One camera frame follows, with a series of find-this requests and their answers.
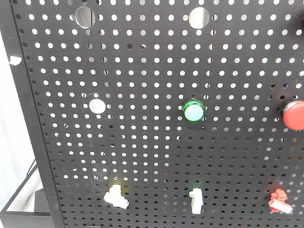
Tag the yellow lit toggle switch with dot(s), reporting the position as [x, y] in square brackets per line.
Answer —
[114, 197]

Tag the red toggle switch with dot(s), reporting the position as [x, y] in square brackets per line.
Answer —
[277, 202]

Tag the black perforated pegboard panel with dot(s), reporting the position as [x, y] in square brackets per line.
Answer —
[102, 83]

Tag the green round push button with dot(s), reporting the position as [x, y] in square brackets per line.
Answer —
[193, 110]

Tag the red mushroom push button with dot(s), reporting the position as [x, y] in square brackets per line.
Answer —
[293, 115]

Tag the black electronics box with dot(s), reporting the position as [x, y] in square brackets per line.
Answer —
[28, 207]

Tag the white green toggle switch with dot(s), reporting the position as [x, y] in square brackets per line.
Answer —
[196, 200]

